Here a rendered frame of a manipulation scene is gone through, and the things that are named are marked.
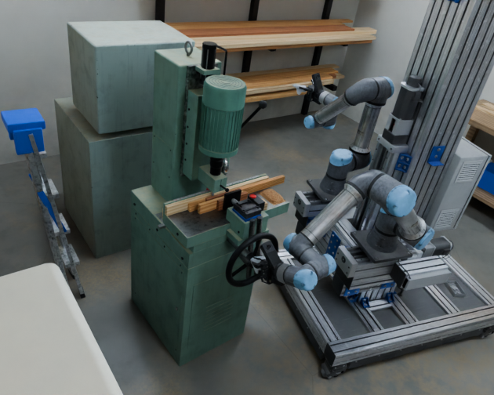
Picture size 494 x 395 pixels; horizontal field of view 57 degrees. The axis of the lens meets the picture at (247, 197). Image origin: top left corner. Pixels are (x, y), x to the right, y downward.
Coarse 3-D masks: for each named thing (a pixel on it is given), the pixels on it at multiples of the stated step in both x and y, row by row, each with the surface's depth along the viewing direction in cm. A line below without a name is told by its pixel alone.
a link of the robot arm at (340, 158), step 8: (336, 152) 249; (344, 152) 249; (336, 160) 245; (344, 160) 244; (352, 160) 249; (328, 168) 252; (336, 168) 247; (344, 168) 247; (352, 168) 251; (336, 176) 250; (344, 176) 251
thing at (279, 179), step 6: (264, 180) 233; (270, 180) 234; (276, 180) 237; (282, 180) 240; (246, 186) 227; (252, 186) 227; (258, 186) 230; (264, 186) 233; (270, 186) 236; (252, 192) 230; (204, 198) 212; (192, 204) 207; (192, 210) 209
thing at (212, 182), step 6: (198, 168) 211; (204, 168) 210; (198, 174) 212; (204, 174) 208; (210, 174) 206; (222, 174) 208; (204, 180) 210; (210, 180) 205; (216, 180) 203; (222, 180) 205; (210, 186) 206; (216, 186) 205
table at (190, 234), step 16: (256, 192) 230; (272, 208) 221; (288, 208) 229; (176, 224) 200; (192, 224) 201; (208, 224) 203; (224, 224) 205; (192, 240) 196; (208, 240) 202; (240, 240) 202
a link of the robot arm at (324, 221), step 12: (348, 180) 180; (360, 180) 176; (348, 192) 177; (360, 192) 176; (336, 204) 176; (348, 204) 176; (324, 216) 175; (336, 216) 176; (312, 228) 175; (324, 228) 175; (288, 240) 176; (300, 240) 174; (312, 240) 174; (300, 252) 172
